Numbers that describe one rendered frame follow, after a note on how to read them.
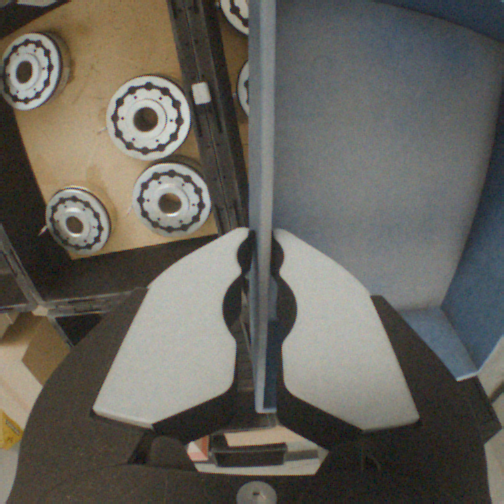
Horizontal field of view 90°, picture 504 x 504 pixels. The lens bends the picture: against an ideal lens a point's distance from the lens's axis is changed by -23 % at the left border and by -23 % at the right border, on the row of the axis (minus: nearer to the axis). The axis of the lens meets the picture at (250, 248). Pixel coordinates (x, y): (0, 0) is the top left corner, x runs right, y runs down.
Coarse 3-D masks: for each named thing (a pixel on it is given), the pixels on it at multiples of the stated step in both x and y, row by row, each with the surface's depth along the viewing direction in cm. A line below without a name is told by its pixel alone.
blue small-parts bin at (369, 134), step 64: (256, 0) 7; (320, 0) 11; (384, 0) 10; (448, 0) 8; (256, 64) 8; (320, 64) 13; (384, 64) 13; (448, 64) 12; (256, 128) 9; (320, 128) 14; (384, 128) 14; (448, 128) 14; (256, 192) 10; (320, 192) 16; (384, 192) 16; (448, 192) 16; (256, 256) 11; (384, 256) 19; (448, 256) 19; (256, 320) 12; (448, 320) 20; (256, 384) 14
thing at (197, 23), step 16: (192, 0) 21; (192, 16) 22; (192, 32) 23; (208, 48) 24; (208, 64) 25; (208, 80) 26; (208, 112) 27; (224, 128) 28; (224, 144) 29; (224, 160) 30; (224, 176) 32; (224, 192) 32; (240, 208) 33; (240, 224) 35
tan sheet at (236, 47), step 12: (216, 0) 29; (228, 36) 31; (240, 36) 31; (228, 48) 32; (240, 48) 32; (228, 60) 33; (240, 60) 33; (228, 72) 34; (240, 108) 36; (240, 120) 37; (240, 132) 38
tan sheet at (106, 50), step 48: (96, 0) 27; (144, 0) 28; (0, 48) 28; (96, 48) 30; (144, 48) 31; (96, 96) 34; (48, 144) 36; (96, 144) 37; (192, 144) 38; (48, 192) 40; (144, 240) 46
